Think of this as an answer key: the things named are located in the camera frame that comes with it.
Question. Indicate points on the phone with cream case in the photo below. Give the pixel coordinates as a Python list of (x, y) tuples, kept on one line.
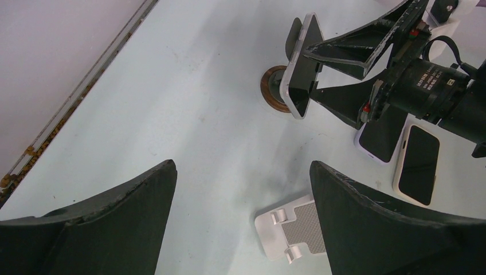
[(415, 172)]

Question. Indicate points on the phone with lilac case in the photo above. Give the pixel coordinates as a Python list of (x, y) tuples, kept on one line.
[(378, 139)]

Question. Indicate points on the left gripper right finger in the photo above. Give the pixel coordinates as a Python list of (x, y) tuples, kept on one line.
[(366, 231)]

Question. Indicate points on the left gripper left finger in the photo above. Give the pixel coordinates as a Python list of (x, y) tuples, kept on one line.
[(118, 231)]

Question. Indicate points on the phone with white case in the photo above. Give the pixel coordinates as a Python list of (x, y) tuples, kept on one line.
[(299, 77)]

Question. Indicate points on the white folding phone stand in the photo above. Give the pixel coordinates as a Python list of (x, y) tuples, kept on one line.
[(291, 230)]

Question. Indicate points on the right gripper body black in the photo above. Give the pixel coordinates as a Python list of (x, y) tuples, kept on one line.
[(406, 36)]

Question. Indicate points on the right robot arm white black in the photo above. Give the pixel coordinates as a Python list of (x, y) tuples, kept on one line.
[(452, 98)]

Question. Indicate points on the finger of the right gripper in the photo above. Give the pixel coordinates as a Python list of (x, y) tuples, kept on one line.
[(356, 52), (346, 102)]

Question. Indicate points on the grey stand wooden round base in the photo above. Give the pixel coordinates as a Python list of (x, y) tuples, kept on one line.
[(271, 79)]

